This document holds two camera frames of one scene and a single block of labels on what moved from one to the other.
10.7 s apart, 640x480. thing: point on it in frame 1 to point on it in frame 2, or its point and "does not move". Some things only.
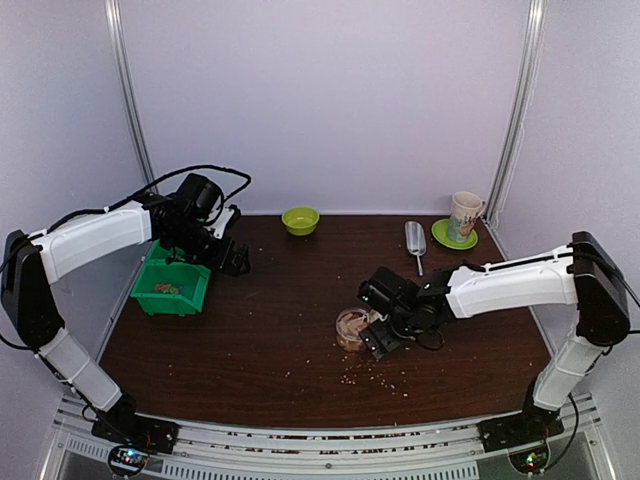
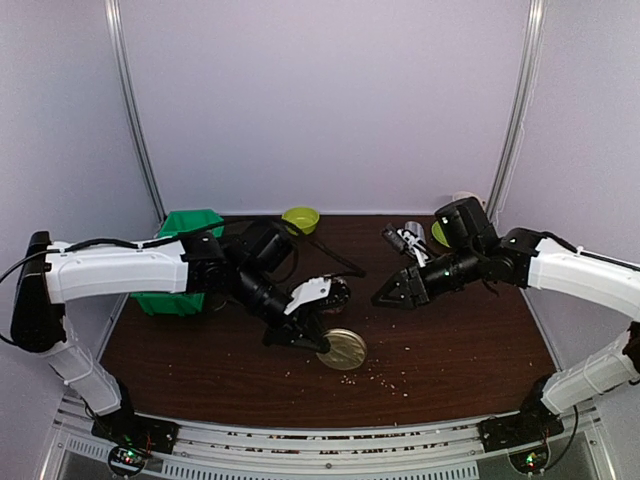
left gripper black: (241, 253) to (304, 322)
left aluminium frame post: (114, 12) does not move
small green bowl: (300, 221) does not move
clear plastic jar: (349, 323) to (340, 293)
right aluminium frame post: (522, 110) does not move
